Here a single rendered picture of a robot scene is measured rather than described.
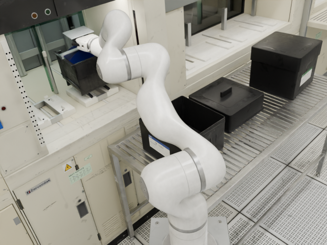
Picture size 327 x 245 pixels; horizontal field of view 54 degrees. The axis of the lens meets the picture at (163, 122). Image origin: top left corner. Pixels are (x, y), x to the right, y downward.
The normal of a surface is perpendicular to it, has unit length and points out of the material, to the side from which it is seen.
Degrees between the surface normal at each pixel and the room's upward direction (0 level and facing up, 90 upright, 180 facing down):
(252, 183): 0
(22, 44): 90
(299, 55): 0
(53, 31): 90
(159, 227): 0
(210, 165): 44
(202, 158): 24
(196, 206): 33
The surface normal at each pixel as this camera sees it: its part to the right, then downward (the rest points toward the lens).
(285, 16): -0.73, 0.44
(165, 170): 0.01, -0.57
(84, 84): 0.64, 0.46
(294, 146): -0.07, -0.81
